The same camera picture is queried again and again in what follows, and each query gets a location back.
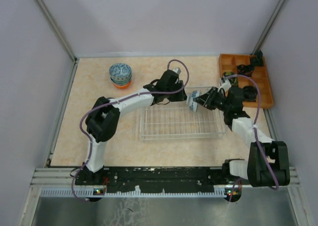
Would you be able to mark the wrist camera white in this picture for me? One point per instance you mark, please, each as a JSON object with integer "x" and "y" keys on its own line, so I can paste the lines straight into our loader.
{"x": 225, "y": 85}
{"x": 177, "y": 71}

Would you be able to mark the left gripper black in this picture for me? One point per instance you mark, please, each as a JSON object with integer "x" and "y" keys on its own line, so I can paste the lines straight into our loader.
{"x": 182, "y": 96}

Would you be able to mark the black yellow object in tray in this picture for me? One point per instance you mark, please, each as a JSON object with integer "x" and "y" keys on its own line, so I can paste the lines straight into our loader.
{"x": 231, "y": 78}

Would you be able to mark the top blue stacked bowl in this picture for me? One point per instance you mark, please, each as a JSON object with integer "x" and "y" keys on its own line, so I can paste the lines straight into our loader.
{"x": 120, "y": 71}

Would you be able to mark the wooden compartment tray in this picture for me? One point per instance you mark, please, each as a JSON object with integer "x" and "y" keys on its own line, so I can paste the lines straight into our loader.
{"x": 229, "y": 62}

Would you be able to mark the white wire dish rack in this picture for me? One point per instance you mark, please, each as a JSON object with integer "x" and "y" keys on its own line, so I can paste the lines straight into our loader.
{"x": 180, "y": 120}

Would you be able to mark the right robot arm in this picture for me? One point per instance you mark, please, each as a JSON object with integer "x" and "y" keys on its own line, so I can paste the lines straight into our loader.
{"x": 268, "y": 163}

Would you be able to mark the black object tray corner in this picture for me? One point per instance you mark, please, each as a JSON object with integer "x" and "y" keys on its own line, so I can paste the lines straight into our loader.
{"x": 257, "y": 59}

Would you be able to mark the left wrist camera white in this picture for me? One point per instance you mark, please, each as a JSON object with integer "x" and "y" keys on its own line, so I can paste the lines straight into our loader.
{"x": 177, "y": 71}

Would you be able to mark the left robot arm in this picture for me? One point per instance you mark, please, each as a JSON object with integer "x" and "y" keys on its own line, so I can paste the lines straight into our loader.
{"x": 100, "y": 123}

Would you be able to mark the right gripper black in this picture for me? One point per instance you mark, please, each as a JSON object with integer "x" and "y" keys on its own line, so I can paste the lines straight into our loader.
{"x": 204, "y": 100}

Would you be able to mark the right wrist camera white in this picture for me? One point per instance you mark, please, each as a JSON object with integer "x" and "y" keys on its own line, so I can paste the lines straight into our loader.
{"x": 225, "y": 85}

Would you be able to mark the blue white patterned bowl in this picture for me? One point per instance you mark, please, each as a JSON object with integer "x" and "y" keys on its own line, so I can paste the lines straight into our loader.
{"x": 190, "y": 100}

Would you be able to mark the orange bottom stacked bowl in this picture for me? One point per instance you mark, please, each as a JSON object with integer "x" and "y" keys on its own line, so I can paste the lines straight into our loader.
{"x": 124, "y": 86}

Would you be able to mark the black round object in tray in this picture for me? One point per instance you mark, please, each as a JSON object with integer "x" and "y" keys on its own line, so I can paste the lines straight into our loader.
{"x": 250, "y": 93}

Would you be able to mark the black object tray centre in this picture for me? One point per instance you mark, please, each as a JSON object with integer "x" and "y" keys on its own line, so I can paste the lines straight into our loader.
{"x": 246, "y": 70}

